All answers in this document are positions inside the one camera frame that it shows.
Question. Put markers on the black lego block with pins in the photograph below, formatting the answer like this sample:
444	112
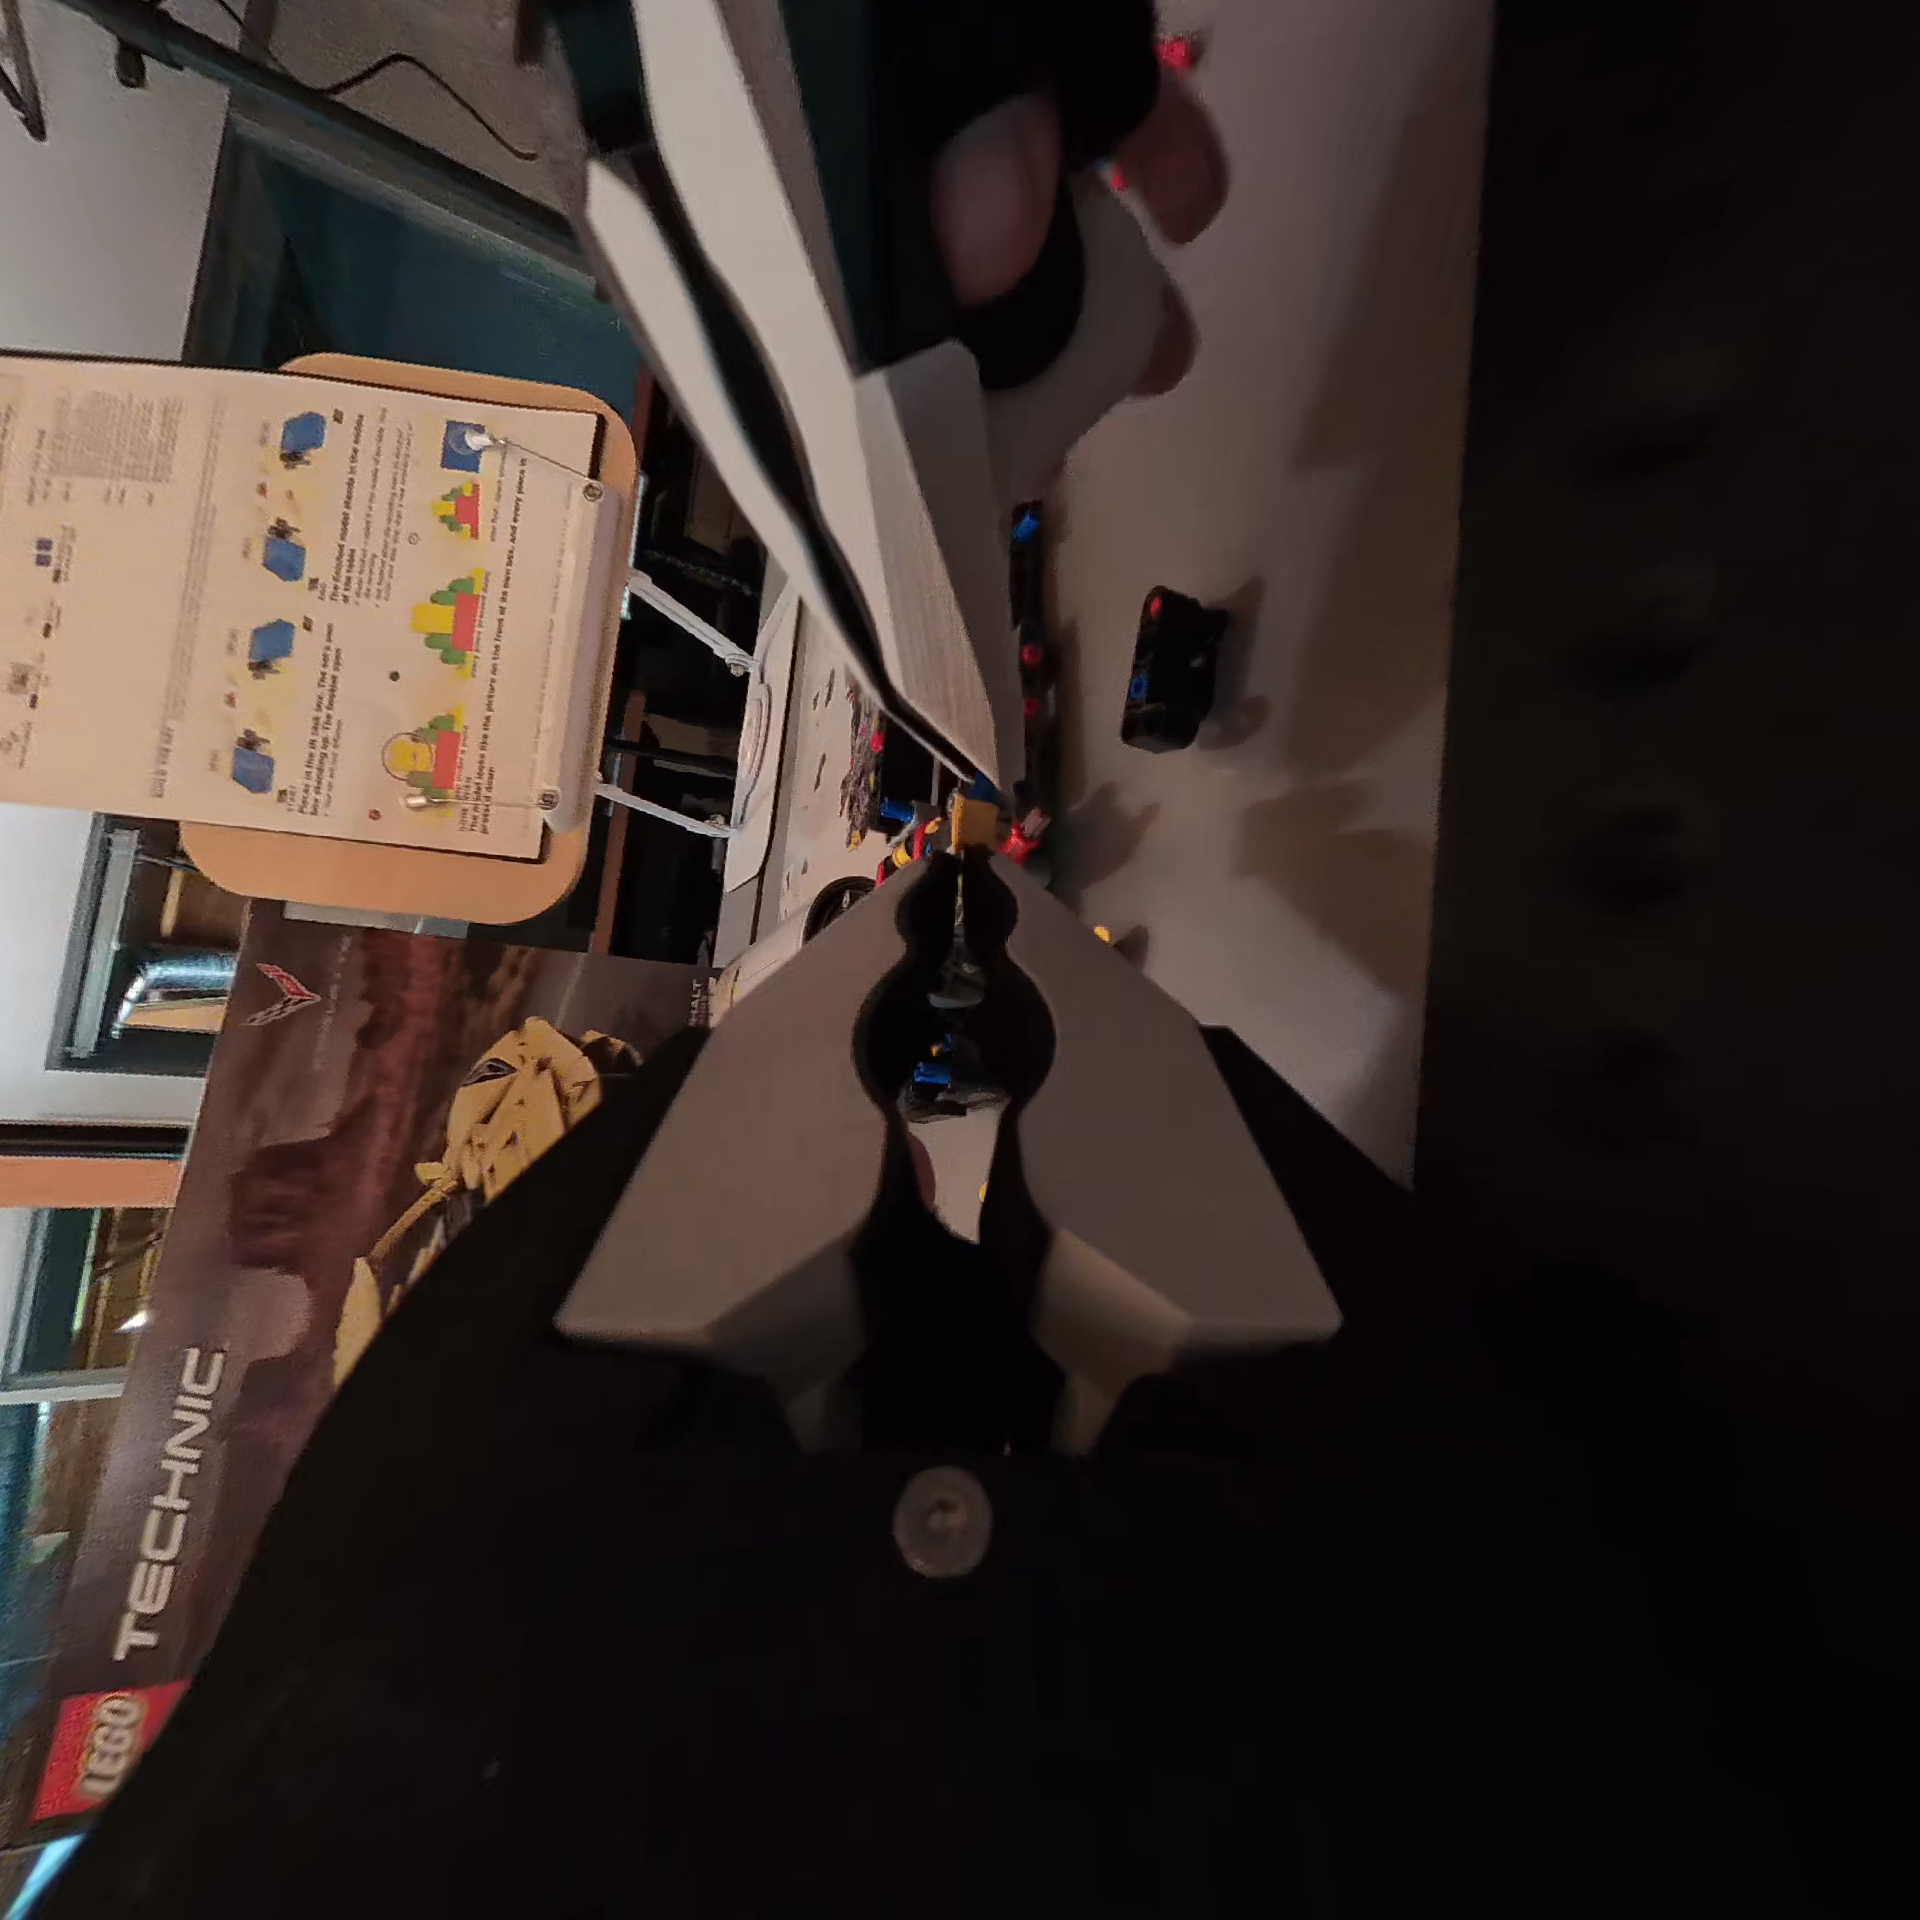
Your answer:
1170	674

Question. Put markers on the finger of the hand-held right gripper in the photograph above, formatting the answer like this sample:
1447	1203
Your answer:
704	388
930	569

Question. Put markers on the partly built lego car chassis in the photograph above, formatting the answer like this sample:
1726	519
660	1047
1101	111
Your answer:
1029	660

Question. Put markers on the lego set box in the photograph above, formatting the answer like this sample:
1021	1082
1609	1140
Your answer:
300	1201

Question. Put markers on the printed instruction sheet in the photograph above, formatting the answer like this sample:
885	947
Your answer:
224	600

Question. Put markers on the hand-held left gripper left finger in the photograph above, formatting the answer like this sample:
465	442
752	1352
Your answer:
721	1201

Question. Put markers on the lego instruction booklet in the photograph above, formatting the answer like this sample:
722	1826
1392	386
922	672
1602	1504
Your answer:
820	749

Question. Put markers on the white document stand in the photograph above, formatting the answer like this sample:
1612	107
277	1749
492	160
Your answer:
758	749

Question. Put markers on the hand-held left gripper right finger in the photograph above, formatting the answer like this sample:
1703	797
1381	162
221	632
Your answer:
1170	1201

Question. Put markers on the yellow lego connector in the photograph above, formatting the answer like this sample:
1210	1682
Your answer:
973	826

